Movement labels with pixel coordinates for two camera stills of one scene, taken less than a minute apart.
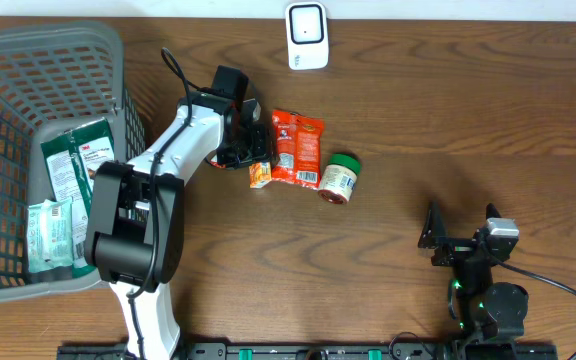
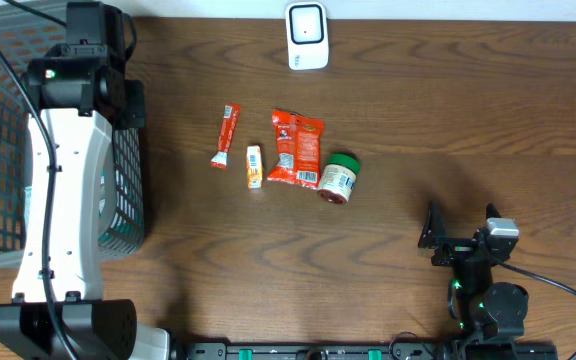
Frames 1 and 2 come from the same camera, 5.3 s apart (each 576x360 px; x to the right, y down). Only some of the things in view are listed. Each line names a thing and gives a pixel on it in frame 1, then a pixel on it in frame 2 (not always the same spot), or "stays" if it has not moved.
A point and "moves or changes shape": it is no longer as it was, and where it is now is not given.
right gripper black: [454, 249] stays
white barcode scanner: [306, 25] stays
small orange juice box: [259, 174] moves or changes shape
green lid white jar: [338, 178] stays
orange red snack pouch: [296, 148] stays
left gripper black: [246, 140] → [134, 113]
